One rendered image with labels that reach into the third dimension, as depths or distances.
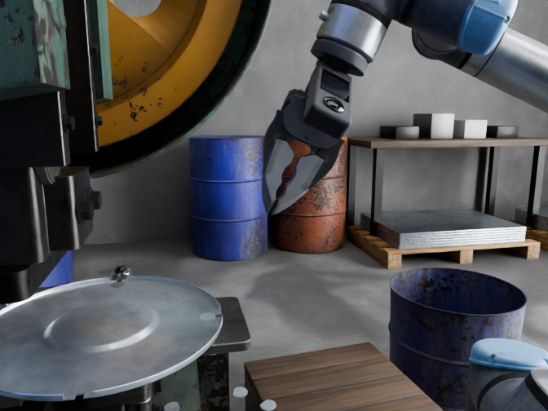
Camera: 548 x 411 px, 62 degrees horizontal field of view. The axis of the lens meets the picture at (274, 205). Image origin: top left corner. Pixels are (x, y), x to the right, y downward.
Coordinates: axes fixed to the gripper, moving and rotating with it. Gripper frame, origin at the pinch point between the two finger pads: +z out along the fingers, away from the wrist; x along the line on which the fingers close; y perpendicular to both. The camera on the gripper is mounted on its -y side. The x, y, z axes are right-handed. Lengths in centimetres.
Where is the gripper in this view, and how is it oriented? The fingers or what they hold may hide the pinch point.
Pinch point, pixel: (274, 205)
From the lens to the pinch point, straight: 56.3
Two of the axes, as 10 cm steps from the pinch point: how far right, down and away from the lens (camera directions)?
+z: -4.2, 9.0, 1.4
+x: -9.1, -4.0, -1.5
